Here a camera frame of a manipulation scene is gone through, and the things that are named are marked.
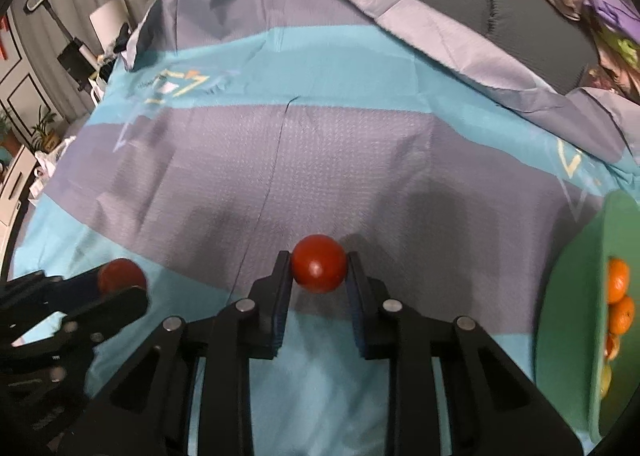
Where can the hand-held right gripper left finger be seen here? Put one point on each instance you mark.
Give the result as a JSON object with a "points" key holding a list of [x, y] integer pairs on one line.
{"points": [[284, 306]]}

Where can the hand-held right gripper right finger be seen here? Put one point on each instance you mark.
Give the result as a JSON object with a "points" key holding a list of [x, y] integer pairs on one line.
{"points": [[354, 316]]}

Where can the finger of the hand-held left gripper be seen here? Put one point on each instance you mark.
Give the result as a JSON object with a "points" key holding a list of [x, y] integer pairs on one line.
{"points": [[115, 311], [80, 286]]}

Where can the red tomato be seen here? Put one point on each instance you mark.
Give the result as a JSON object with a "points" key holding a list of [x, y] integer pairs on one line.
{"points": [[121, 276], [319, 263]]}

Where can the green plastic bowl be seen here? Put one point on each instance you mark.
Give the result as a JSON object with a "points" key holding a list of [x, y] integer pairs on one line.
{"points": [[565, 311]]}

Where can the small yellow fruit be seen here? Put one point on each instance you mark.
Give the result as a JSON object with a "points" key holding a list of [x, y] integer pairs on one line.
{"points": [[605, 379]]}

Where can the pale orange fruit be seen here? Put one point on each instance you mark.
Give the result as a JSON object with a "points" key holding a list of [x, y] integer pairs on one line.
{"points": [[612, 347]]}

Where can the large orange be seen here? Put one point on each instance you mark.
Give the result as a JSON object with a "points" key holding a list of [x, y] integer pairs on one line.
{"points": [[617, 278]]}

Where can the small orange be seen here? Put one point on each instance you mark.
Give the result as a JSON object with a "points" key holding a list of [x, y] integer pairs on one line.
{"points": [[622, 316]]}

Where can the white cabinet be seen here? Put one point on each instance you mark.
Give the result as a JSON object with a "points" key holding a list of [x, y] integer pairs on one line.
{"points": [[15, 181]]}

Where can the white plastic bag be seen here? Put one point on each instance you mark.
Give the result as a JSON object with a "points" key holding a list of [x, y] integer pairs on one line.
{"points": [[52, 158]]}

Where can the blue grey striped blanket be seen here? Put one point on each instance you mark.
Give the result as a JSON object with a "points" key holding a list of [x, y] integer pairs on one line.
{"points": [[300, 161]]}

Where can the green potted plant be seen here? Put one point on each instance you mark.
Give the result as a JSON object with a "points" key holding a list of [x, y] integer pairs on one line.
{"points": [[42, 128]]}

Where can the black floor stand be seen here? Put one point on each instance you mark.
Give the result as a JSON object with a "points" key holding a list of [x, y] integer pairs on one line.
{"points": [[75, 53]]}

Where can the white lamp shade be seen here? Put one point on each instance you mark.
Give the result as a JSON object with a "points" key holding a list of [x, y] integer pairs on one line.
{"points": [[107, 21]]}

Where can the colourful patterned cloth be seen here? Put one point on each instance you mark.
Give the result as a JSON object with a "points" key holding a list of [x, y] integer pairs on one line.
{"points": [[620, 61]]}

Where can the purple cloth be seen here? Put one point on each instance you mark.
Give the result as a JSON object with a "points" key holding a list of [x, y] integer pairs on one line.
{"points": [[607, 6]]}

